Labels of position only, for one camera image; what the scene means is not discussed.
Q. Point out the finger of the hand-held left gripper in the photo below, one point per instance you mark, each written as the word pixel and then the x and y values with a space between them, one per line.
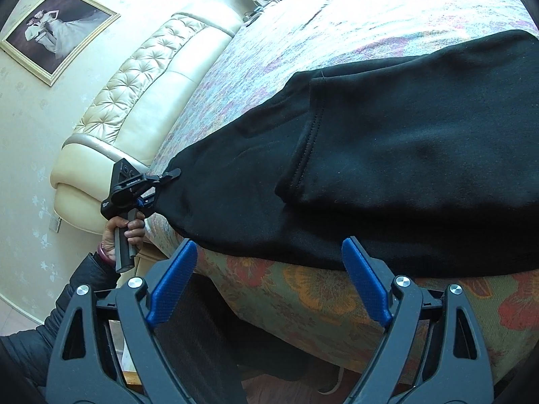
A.
pixel 146 205
pixel 168 174

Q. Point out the person's left hand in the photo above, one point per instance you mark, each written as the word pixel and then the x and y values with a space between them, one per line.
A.
pixel 135 231

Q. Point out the cream tufted leather headboard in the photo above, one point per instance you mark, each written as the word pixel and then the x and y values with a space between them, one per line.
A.
pixel 139 92

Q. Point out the person's shoe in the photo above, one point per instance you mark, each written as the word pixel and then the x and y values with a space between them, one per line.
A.
pixel 332 381

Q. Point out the person's black sleeved forearm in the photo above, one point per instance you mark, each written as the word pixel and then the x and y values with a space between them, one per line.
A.
pixel 82 271

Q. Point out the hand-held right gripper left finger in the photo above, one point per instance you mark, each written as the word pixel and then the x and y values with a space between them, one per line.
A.
pixel 174 277

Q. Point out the black pants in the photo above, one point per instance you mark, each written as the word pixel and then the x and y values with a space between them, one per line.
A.
pixel 379 155

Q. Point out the white wall socket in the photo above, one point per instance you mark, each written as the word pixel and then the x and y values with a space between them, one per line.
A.
pixel 55 224

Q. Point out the bed with floral cover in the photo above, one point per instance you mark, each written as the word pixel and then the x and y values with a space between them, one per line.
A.
pixel 294 298

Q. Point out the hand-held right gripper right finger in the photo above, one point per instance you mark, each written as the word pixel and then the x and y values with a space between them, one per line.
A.
pixel 362 277

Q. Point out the framed wedding photo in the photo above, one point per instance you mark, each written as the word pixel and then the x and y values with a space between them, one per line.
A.
pixel 54 29

